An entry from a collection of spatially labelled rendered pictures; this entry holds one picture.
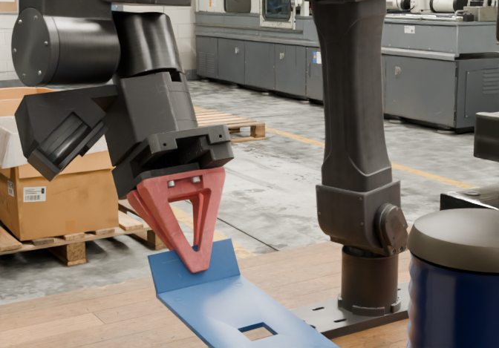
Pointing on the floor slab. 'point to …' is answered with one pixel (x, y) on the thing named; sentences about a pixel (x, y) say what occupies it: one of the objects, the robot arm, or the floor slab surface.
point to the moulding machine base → (449, 114)
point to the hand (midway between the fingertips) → (195, 261)
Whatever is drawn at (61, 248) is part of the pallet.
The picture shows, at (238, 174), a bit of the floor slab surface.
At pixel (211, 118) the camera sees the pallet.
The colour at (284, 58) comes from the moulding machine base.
